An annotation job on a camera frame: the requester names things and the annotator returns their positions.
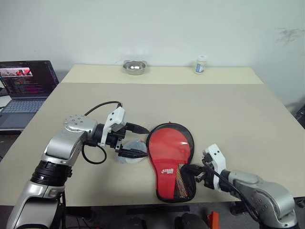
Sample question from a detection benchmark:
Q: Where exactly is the steel bowl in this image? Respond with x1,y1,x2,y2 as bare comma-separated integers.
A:
122,60,149,76

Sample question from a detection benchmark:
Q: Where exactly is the orange red clamp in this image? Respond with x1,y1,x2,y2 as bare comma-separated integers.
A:
206,211,220,229

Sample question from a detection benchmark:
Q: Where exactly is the small white bottle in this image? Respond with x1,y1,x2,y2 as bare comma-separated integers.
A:
194,54,207,74

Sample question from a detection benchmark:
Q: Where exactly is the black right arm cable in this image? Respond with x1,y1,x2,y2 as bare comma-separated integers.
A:
207,164,260,222

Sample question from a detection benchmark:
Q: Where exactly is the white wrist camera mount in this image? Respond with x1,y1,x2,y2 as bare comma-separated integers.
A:
202,144,227,191
99,106,126,147

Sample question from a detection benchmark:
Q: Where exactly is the red table tennis paddle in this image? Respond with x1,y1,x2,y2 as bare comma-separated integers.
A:
149,128,193,198

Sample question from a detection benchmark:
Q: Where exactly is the open grey laptop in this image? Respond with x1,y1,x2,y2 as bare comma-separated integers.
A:
0,60,60,131

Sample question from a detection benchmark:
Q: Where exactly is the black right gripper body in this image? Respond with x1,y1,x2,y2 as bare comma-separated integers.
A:
194,152,215,189

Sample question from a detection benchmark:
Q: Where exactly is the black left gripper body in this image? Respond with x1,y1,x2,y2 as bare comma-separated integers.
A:
107,126,126,153

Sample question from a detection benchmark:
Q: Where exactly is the black red paddle case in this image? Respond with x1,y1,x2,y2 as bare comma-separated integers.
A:
145,121,197,203

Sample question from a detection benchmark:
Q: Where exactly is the black caster wheel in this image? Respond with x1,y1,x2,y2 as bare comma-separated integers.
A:
229,201,246,215

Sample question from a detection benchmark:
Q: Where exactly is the dark rounded shape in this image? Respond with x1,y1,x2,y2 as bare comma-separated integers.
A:
175,213,208,229

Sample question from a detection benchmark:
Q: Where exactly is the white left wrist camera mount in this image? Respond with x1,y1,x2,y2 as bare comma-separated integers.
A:
99,106,126,147

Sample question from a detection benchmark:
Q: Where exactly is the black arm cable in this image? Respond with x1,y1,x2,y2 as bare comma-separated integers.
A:
207,164,260,222
81,101,123,165

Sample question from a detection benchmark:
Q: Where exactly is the white side desk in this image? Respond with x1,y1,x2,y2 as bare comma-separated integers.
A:
0,94,12,113

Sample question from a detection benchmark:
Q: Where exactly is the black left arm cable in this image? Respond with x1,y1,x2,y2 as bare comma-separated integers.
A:
81,101,123,165

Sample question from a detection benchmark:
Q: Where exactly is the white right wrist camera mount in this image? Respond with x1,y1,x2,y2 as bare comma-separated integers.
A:
202,144,227,191

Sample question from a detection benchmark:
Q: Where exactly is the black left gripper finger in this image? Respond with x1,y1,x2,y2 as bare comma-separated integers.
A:
125,122,151,135
118,148,148,159

